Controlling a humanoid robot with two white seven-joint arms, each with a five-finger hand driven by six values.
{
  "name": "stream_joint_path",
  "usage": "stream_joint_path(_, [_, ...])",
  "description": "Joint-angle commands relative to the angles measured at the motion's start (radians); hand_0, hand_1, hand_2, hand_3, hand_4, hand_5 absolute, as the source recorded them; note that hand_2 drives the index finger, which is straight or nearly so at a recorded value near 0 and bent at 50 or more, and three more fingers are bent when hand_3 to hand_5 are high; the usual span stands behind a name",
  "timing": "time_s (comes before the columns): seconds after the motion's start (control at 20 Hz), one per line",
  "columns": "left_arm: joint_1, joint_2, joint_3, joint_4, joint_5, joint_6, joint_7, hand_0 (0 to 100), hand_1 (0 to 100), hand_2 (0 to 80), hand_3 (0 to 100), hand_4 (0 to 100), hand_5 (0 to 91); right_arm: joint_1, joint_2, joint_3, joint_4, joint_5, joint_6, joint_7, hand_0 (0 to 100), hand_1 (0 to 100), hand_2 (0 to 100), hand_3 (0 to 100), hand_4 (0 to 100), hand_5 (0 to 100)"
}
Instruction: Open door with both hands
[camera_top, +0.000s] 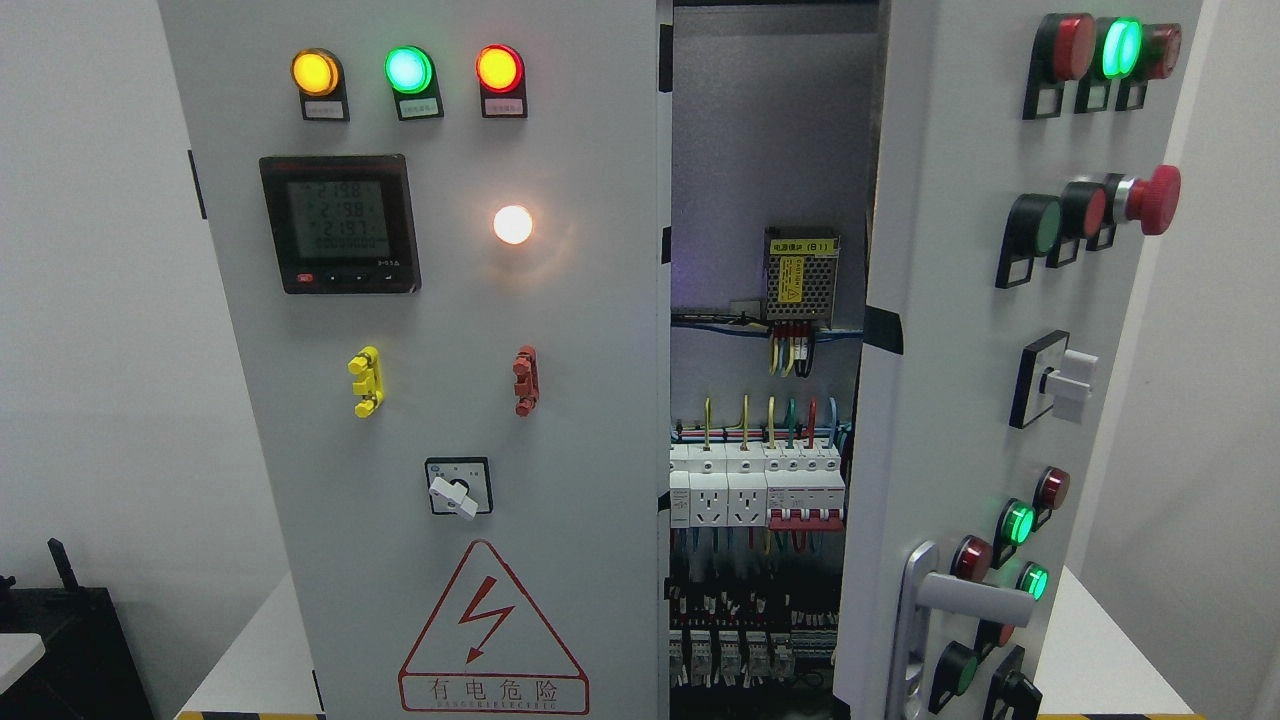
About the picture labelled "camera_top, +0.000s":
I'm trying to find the grey cabinet door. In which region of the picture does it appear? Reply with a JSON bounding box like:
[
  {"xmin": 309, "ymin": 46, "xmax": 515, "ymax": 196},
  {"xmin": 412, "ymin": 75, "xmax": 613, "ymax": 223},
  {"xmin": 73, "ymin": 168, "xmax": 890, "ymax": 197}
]
[
  {"xmin": 160, "ymin": 1, "xmax": 672, "ymax": 719},
  {"xmin": 835, "ymin": 1, "xmax": 1202, "ymax": 719}
]

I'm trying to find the red terminal connector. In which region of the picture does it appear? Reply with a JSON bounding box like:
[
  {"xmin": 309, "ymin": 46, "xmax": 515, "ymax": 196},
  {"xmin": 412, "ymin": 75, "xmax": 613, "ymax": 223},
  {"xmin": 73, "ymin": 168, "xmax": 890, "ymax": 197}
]
[{"xmin": 512, "ymin": 345, "xmax": 540, "ymax": 416}]

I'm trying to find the white glowing indicator lamp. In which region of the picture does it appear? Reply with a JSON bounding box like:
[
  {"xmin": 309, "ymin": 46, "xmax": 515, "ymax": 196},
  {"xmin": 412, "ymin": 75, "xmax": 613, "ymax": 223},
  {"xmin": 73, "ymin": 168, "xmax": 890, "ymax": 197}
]
[{"xmin": 492, "ymin": 204, "xmax": 534, "ymax": 245}]

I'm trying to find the metal mesh power supply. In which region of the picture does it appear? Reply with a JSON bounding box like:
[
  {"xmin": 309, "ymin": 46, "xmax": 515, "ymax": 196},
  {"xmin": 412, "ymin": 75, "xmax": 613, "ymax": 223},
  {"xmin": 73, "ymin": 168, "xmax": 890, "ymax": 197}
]
[{"xmin": 764, "ymin": 225, "xmax": 841, "ymax": 322}]

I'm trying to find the white socket breaker row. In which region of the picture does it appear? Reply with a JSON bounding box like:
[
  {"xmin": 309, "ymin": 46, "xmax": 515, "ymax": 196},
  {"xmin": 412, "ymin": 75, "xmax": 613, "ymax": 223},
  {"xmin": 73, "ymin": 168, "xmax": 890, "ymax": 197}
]
[{"xmin": 669, "ymin": 439, "xmax": 846, "ymax": 532}]

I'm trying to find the yellow terminal connector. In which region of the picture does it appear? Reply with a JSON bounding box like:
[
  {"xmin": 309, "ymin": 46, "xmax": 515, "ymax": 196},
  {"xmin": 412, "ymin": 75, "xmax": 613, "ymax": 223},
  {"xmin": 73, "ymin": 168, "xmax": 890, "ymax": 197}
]
[{"xmin": 347, "ymin": 345, "xmax": 385, "ymax": 419}]

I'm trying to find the grey cabinet body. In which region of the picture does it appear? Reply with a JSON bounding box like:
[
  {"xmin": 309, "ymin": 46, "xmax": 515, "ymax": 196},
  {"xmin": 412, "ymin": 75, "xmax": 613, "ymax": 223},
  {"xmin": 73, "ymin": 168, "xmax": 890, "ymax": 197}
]
[{"xmin": 657, "ymin": 1, "xmax": 881, "ymax": 719}]

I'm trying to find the lower relay terminal row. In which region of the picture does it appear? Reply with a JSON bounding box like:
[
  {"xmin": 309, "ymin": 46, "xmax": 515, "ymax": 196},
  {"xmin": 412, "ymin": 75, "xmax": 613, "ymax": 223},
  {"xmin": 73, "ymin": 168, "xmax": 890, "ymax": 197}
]
[{"xmin": 666, "ymin": 582, "xmax": 838, "ymax": 691}]

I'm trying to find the red indicator lamp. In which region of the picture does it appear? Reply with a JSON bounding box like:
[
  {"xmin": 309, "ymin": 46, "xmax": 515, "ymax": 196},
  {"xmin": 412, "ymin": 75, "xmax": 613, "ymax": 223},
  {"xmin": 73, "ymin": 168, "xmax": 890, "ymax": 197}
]
[{"xmin": 475, "ymin": 44, "xmax": 529, "ymax": 118}]

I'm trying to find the red electrical warning triangle sticker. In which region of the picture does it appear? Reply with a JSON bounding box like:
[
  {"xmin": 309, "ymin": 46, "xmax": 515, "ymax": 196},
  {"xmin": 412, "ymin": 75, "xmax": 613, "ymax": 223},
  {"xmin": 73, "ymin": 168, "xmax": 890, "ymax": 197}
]
[{"xmin": 398, "ymin": 539, "xmax": 590, "ymax": 716}]

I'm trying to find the black digital power meter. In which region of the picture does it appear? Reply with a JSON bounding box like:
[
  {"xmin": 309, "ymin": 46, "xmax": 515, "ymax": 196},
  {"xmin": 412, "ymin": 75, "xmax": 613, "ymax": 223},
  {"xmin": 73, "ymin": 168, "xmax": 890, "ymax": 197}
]
[{"xmin": 259, "ymin": 154, "xmax": 421, "ymax": 293}]

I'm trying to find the green indicator lamp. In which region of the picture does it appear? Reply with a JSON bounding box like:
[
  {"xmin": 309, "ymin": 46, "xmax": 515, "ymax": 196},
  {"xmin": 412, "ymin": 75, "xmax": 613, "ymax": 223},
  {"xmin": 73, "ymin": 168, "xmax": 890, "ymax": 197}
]
[{"xmin": 384, "ymin": 45, "xmax": 443, "ymax": 120}]

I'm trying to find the yellow indicator lamp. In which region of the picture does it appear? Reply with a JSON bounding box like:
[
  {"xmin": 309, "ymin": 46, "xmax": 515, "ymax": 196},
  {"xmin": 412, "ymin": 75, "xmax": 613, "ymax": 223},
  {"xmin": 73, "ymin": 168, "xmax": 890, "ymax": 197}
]
[{"xmin": 291, "ymin": 47, "xmax": 349, "ymax": 122}]

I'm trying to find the red emergency stop button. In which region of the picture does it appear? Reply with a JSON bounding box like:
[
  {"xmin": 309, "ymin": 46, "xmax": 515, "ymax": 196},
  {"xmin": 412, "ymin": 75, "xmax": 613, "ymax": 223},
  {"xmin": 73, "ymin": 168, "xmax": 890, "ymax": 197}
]
[{"xmin": 1103, "ymin": 164, "xmax": 1181, "ymax": 236}]

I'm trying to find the black equipment at left floor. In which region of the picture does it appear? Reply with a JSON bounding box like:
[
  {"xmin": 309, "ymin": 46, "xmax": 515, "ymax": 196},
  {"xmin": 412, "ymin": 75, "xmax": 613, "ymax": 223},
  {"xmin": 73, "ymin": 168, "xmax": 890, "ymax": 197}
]
[{"xmin": 1, "ymin": 538, "xmax": 154, "ymax": 719}]

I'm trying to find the white rotary selector switch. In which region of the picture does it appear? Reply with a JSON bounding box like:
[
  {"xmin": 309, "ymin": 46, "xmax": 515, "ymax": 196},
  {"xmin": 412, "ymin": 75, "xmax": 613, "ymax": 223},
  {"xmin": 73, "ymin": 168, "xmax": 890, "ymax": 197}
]
[{"xmin": 424, "ymin": 456, "xmax": 493, "ymax": 520}]

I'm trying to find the silver door lever handle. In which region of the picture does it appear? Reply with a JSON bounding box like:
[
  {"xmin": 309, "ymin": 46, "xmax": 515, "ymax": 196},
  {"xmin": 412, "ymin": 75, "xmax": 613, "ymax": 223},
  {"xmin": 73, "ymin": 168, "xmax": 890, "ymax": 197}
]
[{"xmin": 884, "ymin": 542, "xmax": 1036, "ymax": 719}]

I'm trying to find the white right door selector switch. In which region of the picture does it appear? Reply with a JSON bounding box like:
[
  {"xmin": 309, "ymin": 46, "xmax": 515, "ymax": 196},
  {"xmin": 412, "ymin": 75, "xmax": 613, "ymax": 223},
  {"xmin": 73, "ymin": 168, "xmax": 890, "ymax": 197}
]
[{"xmin": 1009, "ymin": 331, "xmax": 1100, "ymax": 429}]

